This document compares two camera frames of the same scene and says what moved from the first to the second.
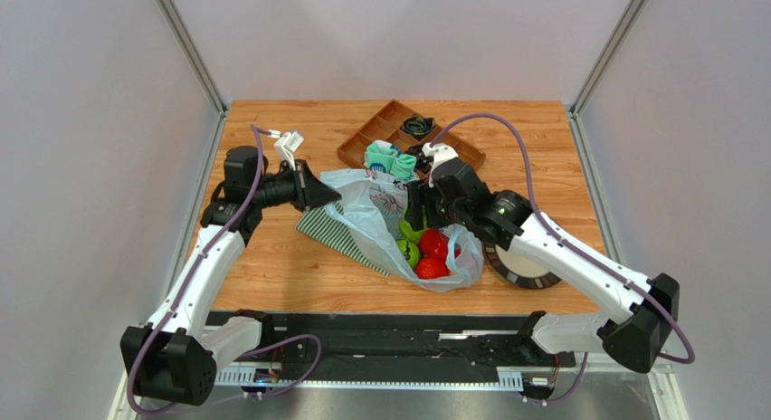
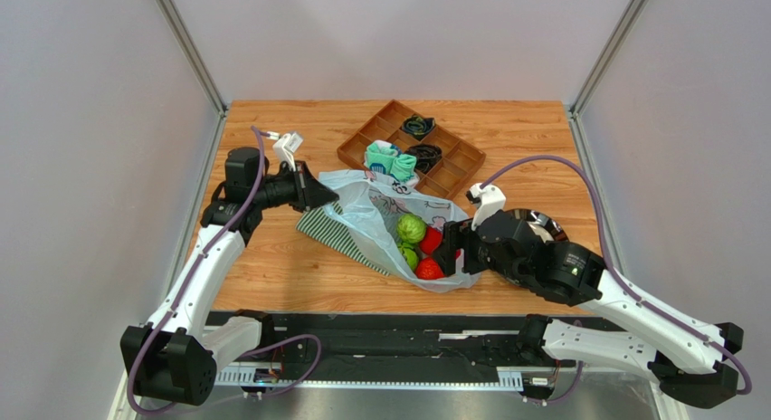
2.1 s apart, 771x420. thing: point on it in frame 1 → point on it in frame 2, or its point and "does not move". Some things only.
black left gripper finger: x=317 y=195 does not move
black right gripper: x=434 y=201 → x=471 y=246
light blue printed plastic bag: x=371 y=206 does not move
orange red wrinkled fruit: x=429 y=268 does not move
